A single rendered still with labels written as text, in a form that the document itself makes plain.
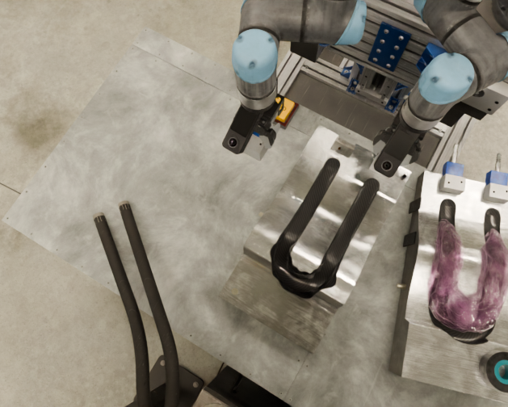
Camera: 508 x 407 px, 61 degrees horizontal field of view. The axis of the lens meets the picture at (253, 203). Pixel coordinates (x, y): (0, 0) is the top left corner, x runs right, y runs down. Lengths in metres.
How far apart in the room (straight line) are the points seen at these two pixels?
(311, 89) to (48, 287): 1.46
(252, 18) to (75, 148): 0.71
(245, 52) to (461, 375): 0.80
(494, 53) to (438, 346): 0.60
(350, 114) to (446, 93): 1.18
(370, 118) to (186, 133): 0.94
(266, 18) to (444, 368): 0.80
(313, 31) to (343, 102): 1.16
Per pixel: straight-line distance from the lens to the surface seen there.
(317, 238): 1.03
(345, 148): 1.15
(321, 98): 1.96
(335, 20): 0.81
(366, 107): 1.96
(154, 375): 1.98
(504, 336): 1.17
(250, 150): 1.05
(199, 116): 1.26
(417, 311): 1.10
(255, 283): 1.06
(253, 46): 0.75
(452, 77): 0.79
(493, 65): 0.86
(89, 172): 1.29
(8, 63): 2.67
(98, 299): 2.07
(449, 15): 0.89
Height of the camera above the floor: 1.92
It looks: 75 degrees down
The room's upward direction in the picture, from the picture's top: 10 degrees counter-clockwise
